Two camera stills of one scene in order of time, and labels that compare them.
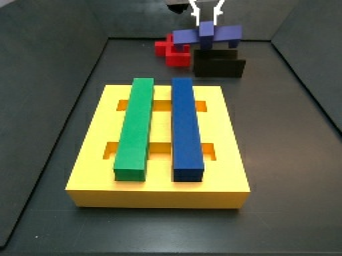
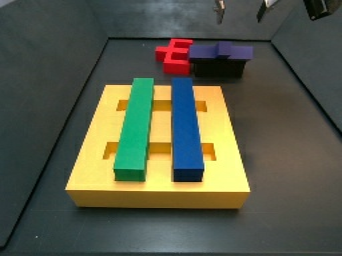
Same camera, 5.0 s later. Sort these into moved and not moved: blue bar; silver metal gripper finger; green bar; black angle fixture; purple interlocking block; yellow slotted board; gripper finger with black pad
Moved: purple interlocking block; gripper finger with black pad; silver metal gripper finger
Not moved: black angle fixture; green bar; blue bar; yellow slotted board
